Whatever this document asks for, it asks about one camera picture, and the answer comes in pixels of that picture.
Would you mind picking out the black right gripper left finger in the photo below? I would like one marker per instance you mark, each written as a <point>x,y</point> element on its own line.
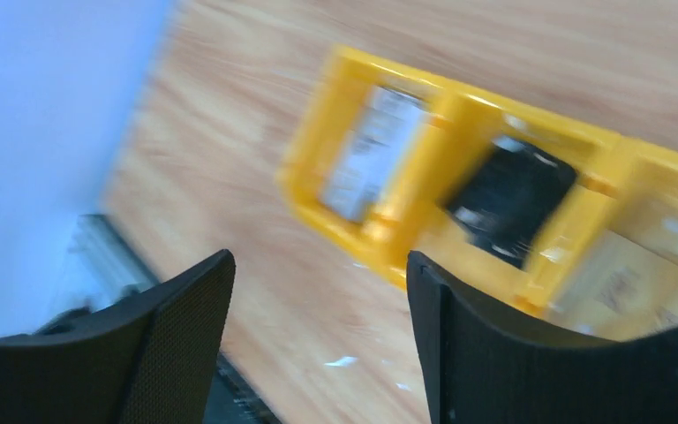
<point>149,358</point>

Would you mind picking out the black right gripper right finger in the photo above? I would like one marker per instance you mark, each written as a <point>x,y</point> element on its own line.
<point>486,362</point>

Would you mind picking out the cards in yellow bin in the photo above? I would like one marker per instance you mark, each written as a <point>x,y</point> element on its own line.
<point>372,151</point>

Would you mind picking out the black wallet in bin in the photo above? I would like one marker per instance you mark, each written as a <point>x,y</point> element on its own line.
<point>504,204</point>

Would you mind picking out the yellow plastic bin row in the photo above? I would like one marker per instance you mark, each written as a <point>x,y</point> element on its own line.
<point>565,221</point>

